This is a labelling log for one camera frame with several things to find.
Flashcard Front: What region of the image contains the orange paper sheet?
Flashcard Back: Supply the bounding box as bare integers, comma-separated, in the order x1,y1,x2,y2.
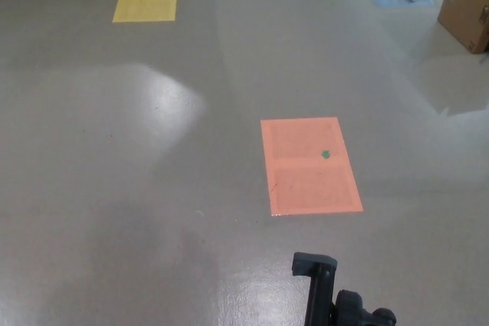
260,116,364,217

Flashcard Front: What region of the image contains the brown cardboard box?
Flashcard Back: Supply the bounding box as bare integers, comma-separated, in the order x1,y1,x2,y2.
437,0,489,55

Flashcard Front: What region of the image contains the black telescopic phone stand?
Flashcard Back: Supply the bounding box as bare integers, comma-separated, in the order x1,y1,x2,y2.
290,250,399,326

